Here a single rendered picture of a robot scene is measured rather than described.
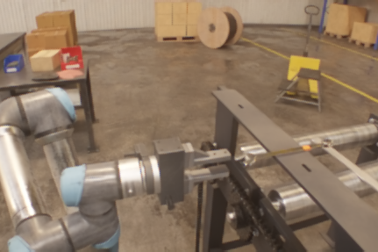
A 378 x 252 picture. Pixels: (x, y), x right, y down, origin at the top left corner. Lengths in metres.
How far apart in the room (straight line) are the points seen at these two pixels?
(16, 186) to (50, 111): 0.25
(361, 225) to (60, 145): 0.73
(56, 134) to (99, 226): 0.33
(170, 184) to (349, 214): 0.34
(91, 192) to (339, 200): 0.46
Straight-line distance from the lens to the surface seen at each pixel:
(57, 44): 5.82
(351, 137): 1.47
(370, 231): 0.55
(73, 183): 0.52
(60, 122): 0.81
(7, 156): 0.71
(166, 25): 7.74
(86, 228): 0.58
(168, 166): 0.52
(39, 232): 0.59
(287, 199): 0.94
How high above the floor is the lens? 1.51
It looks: 28 degrees down
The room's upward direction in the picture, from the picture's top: 1 degrees clockwise
